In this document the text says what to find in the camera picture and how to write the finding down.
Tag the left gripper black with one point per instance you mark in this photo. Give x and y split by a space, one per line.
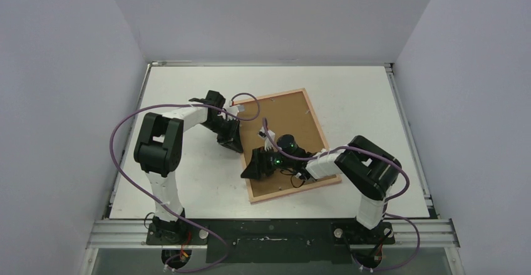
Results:
232 139

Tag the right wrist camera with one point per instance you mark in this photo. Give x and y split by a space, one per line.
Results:
265 134

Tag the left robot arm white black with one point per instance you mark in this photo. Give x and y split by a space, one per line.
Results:
159 151

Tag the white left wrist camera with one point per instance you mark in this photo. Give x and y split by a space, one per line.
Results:
236 109

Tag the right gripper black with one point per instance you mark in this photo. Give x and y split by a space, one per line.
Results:
259 163

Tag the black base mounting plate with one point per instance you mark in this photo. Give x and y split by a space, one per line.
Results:
337 241

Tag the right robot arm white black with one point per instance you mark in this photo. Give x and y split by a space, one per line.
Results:
368 167

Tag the brown frame backing board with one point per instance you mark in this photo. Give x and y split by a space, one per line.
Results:
290 112

